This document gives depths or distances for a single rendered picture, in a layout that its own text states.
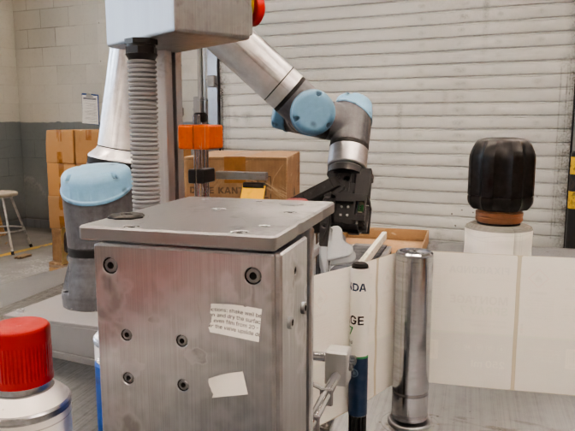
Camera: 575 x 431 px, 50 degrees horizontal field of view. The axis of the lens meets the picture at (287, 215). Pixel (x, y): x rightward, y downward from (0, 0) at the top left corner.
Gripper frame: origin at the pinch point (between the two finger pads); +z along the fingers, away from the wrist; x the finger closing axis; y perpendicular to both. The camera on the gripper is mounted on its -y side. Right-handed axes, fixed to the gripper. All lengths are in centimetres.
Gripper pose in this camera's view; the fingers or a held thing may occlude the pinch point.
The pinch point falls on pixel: (322, 270)
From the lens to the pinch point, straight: 111.2
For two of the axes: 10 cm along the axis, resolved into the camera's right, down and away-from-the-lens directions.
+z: -1.4, 9.3, -3.4
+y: 9.6, 0.4, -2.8
